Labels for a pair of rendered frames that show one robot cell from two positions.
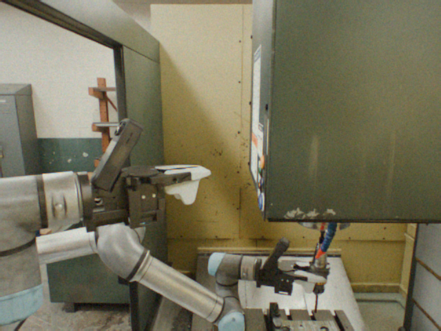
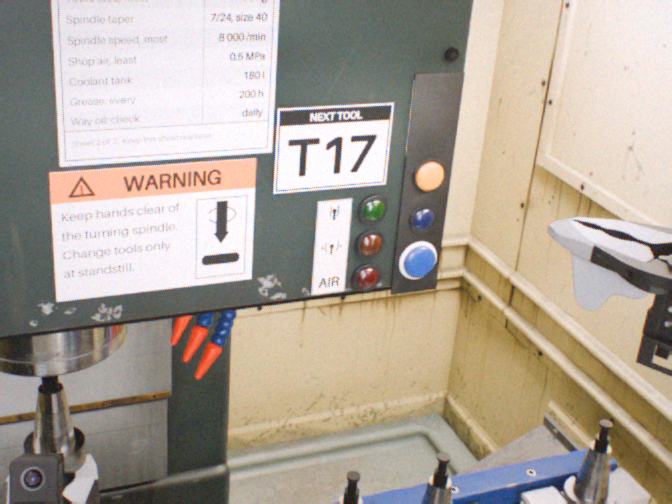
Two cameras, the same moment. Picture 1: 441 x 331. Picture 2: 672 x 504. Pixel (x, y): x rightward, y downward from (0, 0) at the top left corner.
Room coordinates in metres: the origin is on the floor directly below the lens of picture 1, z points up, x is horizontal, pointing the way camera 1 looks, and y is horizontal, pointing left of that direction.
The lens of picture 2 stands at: (1.02, 0.58, 2.00)
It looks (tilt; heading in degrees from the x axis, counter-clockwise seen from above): 26 degrees down; 245
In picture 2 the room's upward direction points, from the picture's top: 5 degrees clockwise
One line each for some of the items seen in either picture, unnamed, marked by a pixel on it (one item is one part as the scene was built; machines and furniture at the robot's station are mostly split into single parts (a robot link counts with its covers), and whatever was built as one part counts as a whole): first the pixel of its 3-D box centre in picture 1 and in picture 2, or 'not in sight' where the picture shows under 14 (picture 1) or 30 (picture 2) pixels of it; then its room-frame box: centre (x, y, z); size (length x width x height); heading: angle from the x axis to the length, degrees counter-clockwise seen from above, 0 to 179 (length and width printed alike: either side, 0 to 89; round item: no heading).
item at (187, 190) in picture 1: (189, 187); (608, 259); (0.53, 0.05, 1.68); 0.09 x 0.03 x 0.06; 119
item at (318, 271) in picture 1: (319, 267); (55, 450); (0.91, -0.30, 1.33); 0.06 x 0.06 x 0.03
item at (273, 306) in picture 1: (275, 319); not in sight; (1.14, -0.22, 0.97); 0.13 x 0.03 x 0.15; 179
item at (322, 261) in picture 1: (320, 252); (52, 414); (0.91, -0.30, 1.37); 0.04 x 0.04 x 0.07
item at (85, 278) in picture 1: (113, 263); not in sight; (2.85, 0.99, 0.31); 0.94 x 0.64 x 0.62; 88
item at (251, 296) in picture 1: (276, 303); not in sight; (1.58, -0.30, 0.75); 0.89 x 0.67 x 0.26; 89
